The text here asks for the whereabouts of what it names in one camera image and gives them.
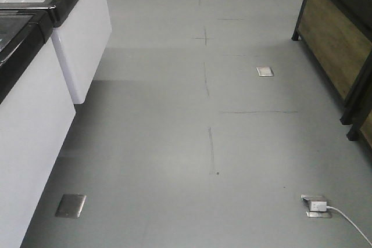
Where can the dark metal floor plate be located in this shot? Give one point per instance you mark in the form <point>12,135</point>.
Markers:
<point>70,206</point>

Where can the silver floor socket plate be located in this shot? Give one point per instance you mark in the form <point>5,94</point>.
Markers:
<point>265,71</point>

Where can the open floor socket box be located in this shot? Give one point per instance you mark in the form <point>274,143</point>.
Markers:
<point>306,198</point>

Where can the black wooden produce stand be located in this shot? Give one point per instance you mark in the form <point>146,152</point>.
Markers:
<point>338,34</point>

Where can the white power adapter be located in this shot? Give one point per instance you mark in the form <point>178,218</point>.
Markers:
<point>317,205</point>

